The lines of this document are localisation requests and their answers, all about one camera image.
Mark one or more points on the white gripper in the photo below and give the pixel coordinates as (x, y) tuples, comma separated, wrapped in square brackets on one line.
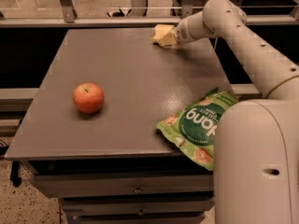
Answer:
[(181, 33)]

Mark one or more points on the yellow sponge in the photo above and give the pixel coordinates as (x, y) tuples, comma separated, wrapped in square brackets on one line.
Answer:
[(164, 35)]

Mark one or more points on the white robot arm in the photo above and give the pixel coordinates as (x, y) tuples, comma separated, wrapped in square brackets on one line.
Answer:
[(256, 170)]

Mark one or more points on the green rice chip bag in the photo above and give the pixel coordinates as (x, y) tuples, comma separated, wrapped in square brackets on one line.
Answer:
[(193, 128)]

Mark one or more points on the red apple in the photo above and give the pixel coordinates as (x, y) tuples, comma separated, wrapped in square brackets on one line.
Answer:
[(88, 98)]

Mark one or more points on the grey drawer cabinet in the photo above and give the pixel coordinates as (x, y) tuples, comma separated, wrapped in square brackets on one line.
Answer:
[(112, 166)]

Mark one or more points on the metal rail frame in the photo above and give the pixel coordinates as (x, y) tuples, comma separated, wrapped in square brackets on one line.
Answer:
[(132, 13)]

